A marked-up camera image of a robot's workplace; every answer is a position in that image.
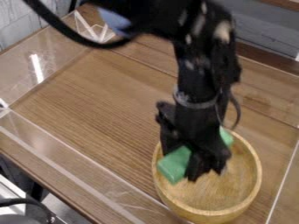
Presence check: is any black cable bottom left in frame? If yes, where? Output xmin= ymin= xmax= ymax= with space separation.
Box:
xmin=0 ymin=197 xmax=57 ymax=224

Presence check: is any brown wooden bowl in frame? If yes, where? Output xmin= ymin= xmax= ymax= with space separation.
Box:
xmin=152 ymin=131 xmax=263 ymax=224

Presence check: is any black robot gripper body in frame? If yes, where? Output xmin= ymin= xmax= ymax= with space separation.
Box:
xmin=153 ymin=100 xmax=233 ymax=165

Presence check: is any clear acrylic corner bracket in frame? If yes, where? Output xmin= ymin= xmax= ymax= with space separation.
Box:
xmin=73 ymin=10 xmax=116 ymax=44

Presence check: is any green rectangular block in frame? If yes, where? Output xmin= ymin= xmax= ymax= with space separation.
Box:
xmin=156 ymin=126 xmax=233 ymax=185

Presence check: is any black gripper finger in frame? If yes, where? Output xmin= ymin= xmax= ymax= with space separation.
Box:
xmin=184 ymin=150 xmax=228 ymax=182
xmin=159 ymin=121 xmax=181 ymax=155

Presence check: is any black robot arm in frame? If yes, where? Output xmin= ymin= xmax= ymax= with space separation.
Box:
xmin=85 ymin=0 xmax=241 ymax=182

